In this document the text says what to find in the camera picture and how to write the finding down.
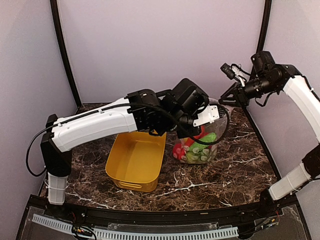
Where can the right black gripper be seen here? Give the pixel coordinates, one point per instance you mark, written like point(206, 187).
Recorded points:
point(239, 93)

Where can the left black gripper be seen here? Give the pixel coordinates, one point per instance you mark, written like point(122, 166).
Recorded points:
point(191, 133)

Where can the green toy cucumber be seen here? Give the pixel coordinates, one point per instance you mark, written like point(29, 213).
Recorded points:
point(197, 147)

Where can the red toy apple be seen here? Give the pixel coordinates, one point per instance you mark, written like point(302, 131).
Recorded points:
point(179, 152)

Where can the clear zip top bag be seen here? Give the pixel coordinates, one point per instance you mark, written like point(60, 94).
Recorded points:
point(187, 151)

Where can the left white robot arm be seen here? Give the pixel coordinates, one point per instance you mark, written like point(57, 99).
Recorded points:
point(143, 110)

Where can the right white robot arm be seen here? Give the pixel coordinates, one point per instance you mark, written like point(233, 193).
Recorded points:
point(294, 112)

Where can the yellow plastic basket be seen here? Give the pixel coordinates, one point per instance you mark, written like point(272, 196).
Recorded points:
point(135, 161)

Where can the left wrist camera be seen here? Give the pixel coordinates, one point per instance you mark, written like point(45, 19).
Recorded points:
point(190, 97)

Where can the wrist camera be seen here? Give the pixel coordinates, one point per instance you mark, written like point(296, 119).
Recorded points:
point(190, 97)
point(261, 61)

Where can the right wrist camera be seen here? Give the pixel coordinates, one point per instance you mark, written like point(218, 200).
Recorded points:
point(261, 61)

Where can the right black frame post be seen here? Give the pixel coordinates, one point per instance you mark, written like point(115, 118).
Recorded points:
point(264, 25)

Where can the black frame post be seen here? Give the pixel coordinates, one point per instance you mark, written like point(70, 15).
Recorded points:
point(264, 25)
point(63, 52)

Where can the black front rail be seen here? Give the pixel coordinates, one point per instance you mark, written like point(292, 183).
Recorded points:
point(236, 215)

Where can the white slotted cable duct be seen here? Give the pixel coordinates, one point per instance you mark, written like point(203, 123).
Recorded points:
point(139, 232)

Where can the left black frame post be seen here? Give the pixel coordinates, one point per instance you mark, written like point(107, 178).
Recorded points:
point(63, 52)

